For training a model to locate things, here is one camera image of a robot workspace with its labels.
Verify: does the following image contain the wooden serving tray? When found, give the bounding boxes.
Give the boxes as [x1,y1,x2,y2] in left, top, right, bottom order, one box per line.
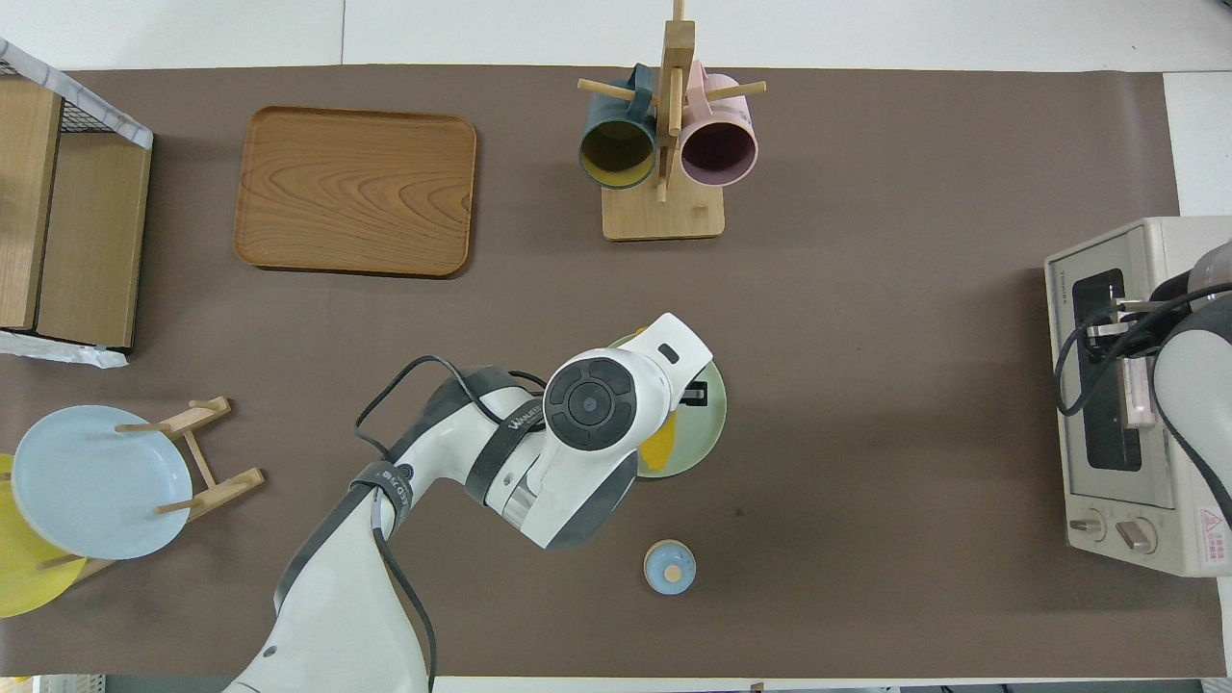
[233,106,478,280]

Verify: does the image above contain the wooden plate rack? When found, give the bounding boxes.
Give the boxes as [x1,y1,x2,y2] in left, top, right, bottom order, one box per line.
[38,395,266,588]

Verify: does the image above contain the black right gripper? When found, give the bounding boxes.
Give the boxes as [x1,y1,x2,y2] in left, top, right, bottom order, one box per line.
[1088,274,1199,346]

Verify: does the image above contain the pink mug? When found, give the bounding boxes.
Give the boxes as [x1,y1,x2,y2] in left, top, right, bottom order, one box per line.
[679,61,760,189]

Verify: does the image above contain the wooden mug tree stand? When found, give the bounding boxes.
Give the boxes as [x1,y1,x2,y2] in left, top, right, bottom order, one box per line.
[577,0,768,242]

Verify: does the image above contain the white toaster oven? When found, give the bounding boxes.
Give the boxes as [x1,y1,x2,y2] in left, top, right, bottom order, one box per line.
[1044,216,1232,578]

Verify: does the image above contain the black wire basket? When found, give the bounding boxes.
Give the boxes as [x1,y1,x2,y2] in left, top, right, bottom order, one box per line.
[0,56,112,136]

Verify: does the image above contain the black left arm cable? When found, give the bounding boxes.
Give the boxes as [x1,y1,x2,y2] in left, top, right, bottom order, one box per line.
[354,354,550,693]

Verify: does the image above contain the brown table mat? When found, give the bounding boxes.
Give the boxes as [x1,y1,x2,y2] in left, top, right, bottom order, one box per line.
[0,65,1225,678]

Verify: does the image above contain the pale green plate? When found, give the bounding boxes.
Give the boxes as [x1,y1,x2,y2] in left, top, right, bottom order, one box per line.
[606,332,729,479]

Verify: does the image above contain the yellow plate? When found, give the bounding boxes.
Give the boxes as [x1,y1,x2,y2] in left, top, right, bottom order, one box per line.
[0,452,88,619]

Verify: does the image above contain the dark teal mug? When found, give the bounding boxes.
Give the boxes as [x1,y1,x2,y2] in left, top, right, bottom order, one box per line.
[577,64,658,191]

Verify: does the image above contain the small blue lidded jar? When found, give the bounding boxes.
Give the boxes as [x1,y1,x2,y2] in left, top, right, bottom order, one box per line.
[643,539,697,596]

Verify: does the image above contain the white checked cloth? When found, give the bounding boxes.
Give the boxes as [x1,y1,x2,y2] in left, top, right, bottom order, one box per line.
[0,38,153,370]

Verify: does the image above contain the light blue plate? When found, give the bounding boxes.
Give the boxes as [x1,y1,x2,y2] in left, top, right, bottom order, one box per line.
[12,405,193,561]

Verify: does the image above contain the yellow corn cob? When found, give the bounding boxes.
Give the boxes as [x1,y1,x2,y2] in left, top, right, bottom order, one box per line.
[638,404,680,475]

